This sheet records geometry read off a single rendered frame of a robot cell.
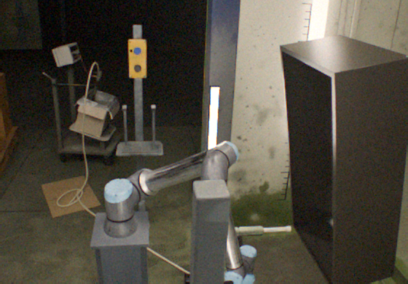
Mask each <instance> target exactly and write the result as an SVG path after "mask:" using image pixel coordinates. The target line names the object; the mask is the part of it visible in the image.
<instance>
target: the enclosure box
mask: <svg viewBox="0 0 408 284"><path fill-rule="evenodd" d="M280 63H281V71H282V74H283V93H284V103H285V113H286V132H287V143H288V153H289V172H290V181H289V183H290V192H291V211H292V221H293V224H292V226H293V228H294V229H295V231H296V232H297V234H298V235H299V238H300V239H301V240H302V243H303V244H304V246H305V247H306V249H307V251H308V252H309V253H310V255H311V258H312V259H313V261H314V262H315V263H316V265H317V267H318V269H319V271H320V272H321V274H322V275H323V277H324V278H325V281H326V282H327V283H328V284H370V283H373V282H377V281H380V280H383V279H385V278H387V277H391V276H393V271H394V267H395V263H396V248H397V240H398V234H399V224H400V216H401V201H402V193H403V185H404V174H405V167H406V160H407V138H408V57H406V55H405V54H403V53H400V52H395V51H393V50H388V49H386V48H382V47H378V46H375V45H372V44H368V43H365V42H361V41H358V40H355V39H353V38H350V37H347V36H343V35H336V36H330V37H323V38H319V39H312V40H309V41H304V42H294V43H290V44H284V45H280Z"/></svg>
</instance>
